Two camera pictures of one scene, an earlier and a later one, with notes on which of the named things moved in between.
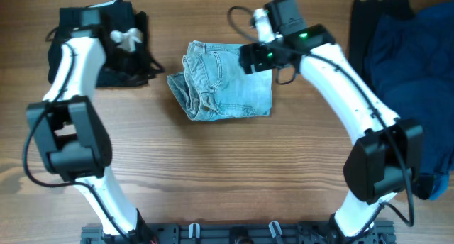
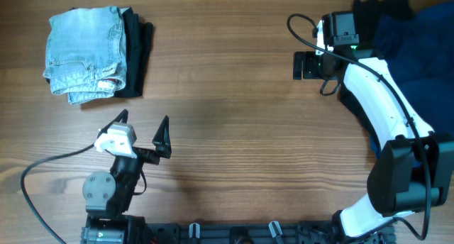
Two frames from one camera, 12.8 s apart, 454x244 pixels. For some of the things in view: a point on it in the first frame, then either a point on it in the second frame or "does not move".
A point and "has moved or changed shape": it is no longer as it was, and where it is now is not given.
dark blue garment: (410, 57) does not move
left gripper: (142, 70) → (161, 145)
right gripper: (259, 62) → (308, 71)
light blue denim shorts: (214, 84) has moved or changed shape
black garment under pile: (365, 13) does not move
